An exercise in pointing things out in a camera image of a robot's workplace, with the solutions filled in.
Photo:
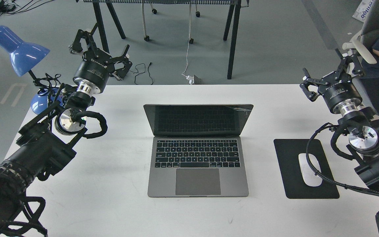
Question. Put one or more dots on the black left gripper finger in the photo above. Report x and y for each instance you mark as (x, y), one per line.
(76, 46)
(119, 74)

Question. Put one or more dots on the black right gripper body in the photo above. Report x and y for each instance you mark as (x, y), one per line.
(339, 90)

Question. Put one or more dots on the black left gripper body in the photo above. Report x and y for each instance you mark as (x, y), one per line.
(94, 69)

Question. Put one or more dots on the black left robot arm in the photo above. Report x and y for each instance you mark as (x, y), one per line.
(46, 142)

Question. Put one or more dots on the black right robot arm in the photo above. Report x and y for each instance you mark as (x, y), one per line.
(356, 136)

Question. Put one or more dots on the black-legged background table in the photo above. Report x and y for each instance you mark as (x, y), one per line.
(126, 13)

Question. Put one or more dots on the blue desk lamp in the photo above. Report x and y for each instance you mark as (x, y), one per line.
(24, 56)

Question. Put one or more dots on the white printed bag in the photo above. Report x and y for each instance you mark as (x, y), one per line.
(362, 9)

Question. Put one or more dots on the grey office chair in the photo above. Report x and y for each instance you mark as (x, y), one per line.
(366, 37)

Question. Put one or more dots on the white power adapter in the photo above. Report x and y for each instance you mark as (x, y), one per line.
(194, 80)

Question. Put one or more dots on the black mouse pad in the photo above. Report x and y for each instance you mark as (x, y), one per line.
(287, 151)

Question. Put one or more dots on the white computer mouse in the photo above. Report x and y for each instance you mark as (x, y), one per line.
(307, 173)

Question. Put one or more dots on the grey open laptop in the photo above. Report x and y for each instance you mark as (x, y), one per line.
(197, 150)

